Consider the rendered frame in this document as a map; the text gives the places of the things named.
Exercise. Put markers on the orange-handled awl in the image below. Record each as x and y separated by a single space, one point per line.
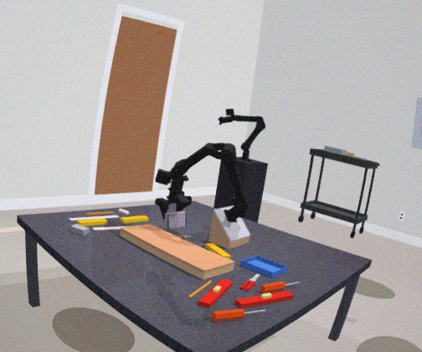
274 287
231 314

